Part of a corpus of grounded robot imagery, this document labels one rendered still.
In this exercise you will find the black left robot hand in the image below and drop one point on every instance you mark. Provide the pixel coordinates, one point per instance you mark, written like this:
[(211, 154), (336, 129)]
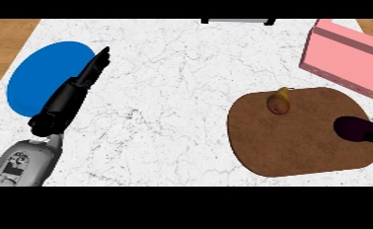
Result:
[(64, 103)]

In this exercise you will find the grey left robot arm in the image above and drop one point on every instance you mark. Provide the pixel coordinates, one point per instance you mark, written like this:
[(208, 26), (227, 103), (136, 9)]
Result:
[(27, 162)]

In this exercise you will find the brown wooden cutting board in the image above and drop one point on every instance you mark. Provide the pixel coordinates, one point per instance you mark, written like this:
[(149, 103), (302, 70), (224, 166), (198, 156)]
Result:
[(291, 137)]

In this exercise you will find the pink open box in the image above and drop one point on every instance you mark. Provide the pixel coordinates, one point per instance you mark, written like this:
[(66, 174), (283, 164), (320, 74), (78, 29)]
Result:
[(339, 58)]

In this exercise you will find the dark purple eggplant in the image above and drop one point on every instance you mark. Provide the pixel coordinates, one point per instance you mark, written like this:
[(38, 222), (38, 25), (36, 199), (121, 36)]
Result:
[(352, 128)]

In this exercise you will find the blue oval plate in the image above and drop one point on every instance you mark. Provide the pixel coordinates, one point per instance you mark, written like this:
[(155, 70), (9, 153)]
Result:
[(41, 71)]

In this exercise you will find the grey and black appliance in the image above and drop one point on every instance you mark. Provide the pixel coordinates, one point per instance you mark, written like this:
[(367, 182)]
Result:
[(237, 20)]

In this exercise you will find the brown and yellow pear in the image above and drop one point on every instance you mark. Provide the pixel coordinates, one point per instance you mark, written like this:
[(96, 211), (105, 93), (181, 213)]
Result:
[(279, 103)]

